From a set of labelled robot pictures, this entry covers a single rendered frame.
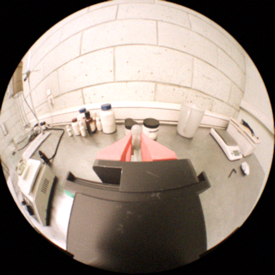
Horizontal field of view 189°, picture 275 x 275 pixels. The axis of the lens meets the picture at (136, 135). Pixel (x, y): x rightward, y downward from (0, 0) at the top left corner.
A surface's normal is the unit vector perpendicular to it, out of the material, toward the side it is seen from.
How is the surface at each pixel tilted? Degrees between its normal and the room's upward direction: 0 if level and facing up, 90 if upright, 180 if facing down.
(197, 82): 90
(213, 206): 0
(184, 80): 90
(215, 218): 0
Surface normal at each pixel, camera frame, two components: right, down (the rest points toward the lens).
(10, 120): 1.00, 0.02
